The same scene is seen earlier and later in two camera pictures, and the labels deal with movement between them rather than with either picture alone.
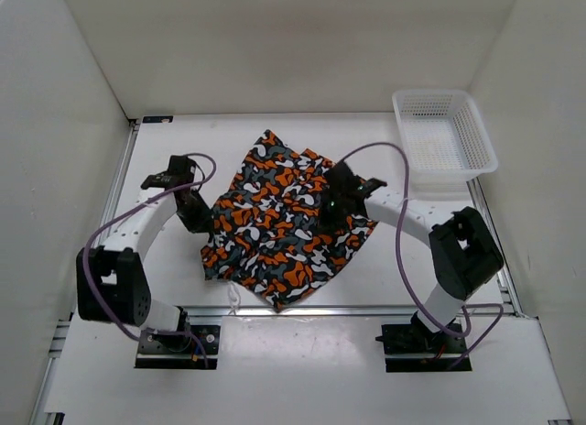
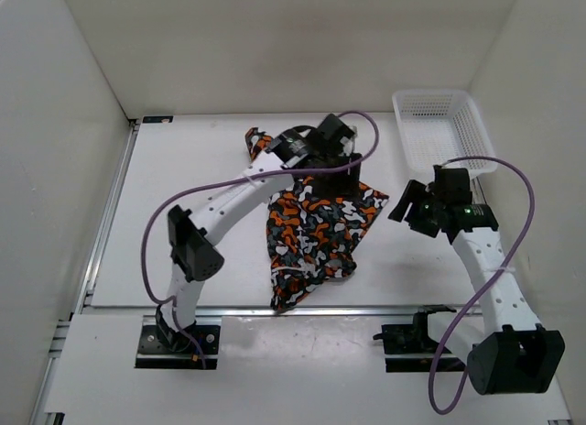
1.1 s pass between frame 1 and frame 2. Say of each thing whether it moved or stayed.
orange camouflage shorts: moved
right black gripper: moved
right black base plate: stayed
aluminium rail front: stayed
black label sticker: stayed
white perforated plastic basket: stayed
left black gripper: moved
